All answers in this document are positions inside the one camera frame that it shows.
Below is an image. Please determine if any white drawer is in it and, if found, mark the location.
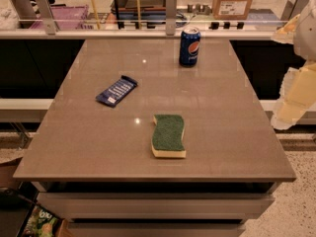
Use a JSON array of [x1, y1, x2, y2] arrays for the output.
[[69, 223, 245, 237], [38, 193, 275, 220]]

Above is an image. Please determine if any upper white drawer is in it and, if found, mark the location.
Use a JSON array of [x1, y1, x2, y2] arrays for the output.
[[38, 193, 275, 220]]

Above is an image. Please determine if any green snack bag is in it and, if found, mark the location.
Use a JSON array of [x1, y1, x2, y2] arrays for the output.
[[21, 205, 60, 237]]

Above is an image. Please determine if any purple plastic crate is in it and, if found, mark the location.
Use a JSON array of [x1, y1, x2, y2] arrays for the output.
[[31, 5, 89, 30]]

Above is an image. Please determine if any glass railing with metal posts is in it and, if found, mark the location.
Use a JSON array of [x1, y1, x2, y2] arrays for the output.
[[0, 0, 316, 40]]

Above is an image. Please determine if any cardboard box with label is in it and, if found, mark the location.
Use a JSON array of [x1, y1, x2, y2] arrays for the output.
[[212, 0, 253, 20]]

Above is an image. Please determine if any lower white drawer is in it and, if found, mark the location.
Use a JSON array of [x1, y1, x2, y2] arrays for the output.
[[69, 223, 245, 237]]

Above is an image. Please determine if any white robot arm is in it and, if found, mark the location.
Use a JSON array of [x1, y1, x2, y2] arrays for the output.
[[271, 0, 316, 130]]

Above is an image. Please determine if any blue snack wrapper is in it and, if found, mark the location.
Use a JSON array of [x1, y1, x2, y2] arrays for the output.
[[96, 75, 138, 108]]

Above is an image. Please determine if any blue pepsi can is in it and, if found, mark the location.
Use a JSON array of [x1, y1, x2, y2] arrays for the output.
[[179, 27, 200, 67]]

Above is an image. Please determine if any green and yellow sponge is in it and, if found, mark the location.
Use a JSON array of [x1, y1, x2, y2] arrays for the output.
[[151, 115, 187, 159]]

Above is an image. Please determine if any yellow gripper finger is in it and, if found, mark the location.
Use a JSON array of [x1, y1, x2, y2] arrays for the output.
[[271, 14, 300, 45], [271, 62, 316, 130]]

